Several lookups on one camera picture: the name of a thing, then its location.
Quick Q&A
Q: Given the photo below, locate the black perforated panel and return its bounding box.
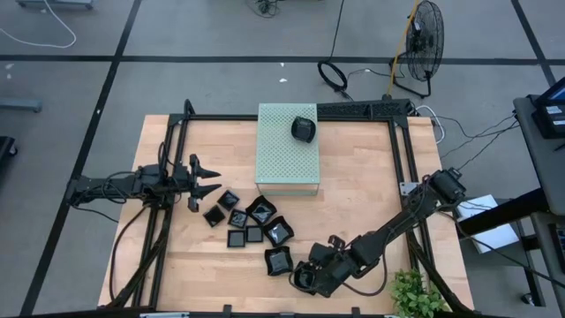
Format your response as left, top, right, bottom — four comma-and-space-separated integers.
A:
316, 99, 414, 119

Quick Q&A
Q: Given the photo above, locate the black support beam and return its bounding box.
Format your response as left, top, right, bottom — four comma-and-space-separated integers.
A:
456, 187, 548, 238

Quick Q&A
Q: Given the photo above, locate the laptop with blue screen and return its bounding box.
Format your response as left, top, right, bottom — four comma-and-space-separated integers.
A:
531, 77, 565, 140

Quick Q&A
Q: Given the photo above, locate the black cable bundle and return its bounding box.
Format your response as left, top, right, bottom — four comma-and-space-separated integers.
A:
249, 0, 280, 19

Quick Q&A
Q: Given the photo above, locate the black metal table frame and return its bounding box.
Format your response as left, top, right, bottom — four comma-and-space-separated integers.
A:
99, 99, 471, 318

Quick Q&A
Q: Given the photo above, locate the grey side table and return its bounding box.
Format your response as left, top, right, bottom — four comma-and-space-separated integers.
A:
512, 94, 565, 292

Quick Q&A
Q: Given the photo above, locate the white power cable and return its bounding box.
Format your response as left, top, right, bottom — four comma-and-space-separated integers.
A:
413, 104, 446, 146

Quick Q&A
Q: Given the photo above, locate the yellow cable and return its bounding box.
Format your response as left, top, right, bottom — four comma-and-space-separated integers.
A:
386, 0, 420, 97

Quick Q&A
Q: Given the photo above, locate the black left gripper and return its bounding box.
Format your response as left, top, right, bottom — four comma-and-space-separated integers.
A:
170, 153, 223, 214

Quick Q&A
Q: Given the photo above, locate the white floor cable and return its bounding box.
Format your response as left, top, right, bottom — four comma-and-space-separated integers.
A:
0, 0, 78, 49

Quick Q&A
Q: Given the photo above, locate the wavy square black plate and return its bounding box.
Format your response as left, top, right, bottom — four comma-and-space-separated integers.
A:
263, 246, 295, 277
262, 215, 295, 248
245, 195, 278, 226

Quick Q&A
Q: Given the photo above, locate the green potted plant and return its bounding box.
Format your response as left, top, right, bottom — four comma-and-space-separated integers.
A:
388, 269, 451, 318

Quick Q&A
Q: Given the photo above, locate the grey flat bar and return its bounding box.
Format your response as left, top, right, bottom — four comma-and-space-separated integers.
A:
0, 97, 43, 113

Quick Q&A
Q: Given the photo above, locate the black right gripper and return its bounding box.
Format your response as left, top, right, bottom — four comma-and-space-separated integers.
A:
296, 235, 355, 299

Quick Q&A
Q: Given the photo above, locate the white paper box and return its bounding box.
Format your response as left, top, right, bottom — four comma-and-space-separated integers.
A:
454, 193, 521, 255

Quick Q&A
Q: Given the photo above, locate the black coiled cable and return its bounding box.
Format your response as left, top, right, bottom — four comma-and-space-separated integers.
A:
316, 0, 354, 102

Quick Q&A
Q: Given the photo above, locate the green perforated metal shelf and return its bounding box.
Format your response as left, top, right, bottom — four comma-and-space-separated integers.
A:
254, 102, 321, 197

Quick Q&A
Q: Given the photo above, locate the grey cart base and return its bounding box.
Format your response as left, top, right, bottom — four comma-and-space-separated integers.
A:
16, 0, 94, 11

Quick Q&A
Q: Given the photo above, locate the black floor fan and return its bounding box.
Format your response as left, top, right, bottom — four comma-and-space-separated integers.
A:
390, 0, 446, 99

